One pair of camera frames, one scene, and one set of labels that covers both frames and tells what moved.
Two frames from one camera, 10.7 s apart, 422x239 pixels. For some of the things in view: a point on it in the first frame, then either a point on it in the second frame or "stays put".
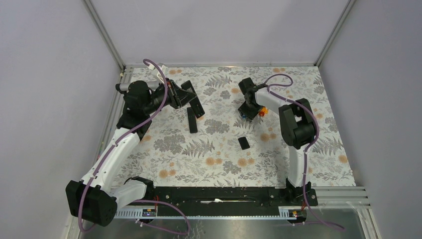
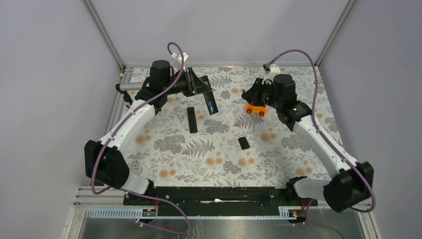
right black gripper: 251,115 -> 252,95
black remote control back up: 192,120 stays put
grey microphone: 123,86 stays put
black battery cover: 244,143 stays put
